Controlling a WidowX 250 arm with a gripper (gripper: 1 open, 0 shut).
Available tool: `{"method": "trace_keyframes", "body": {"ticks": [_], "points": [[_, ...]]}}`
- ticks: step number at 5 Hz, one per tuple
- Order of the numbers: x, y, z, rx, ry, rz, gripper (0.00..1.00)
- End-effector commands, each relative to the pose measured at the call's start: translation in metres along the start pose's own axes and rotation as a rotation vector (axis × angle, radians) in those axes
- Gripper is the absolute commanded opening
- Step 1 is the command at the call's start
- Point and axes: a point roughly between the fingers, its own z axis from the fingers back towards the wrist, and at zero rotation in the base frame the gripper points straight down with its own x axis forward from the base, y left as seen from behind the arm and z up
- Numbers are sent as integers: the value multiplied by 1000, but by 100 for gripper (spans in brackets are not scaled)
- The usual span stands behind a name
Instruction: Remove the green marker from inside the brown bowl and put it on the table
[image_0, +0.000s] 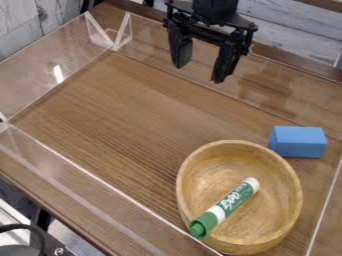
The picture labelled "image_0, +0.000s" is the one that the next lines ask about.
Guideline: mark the green Expo marker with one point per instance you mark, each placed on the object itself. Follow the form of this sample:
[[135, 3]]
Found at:
[[203, 224]]

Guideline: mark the brown wooden bowl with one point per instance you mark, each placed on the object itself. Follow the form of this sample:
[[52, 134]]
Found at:
[[213, 170]]

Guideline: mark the clear acrylic barrier wall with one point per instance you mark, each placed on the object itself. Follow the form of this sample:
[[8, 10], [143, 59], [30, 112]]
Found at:
[[110, 218]]

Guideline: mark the clear acrylic corner bracket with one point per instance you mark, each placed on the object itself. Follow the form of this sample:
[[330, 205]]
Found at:
[[110, 38]]

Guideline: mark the blue foam block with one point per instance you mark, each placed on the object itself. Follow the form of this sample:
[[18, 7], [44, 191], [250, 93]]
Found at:
[[298, 142]]

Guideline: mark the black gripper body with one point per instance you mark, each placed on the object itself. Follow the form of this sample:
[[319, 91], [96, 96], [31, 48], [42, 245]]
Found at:
[[210, 20]]

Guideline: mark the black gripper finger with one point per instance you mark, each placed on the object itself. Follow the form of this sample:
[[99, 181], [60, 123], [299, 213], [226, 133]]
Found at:
[[181, 48], [226, 62]]

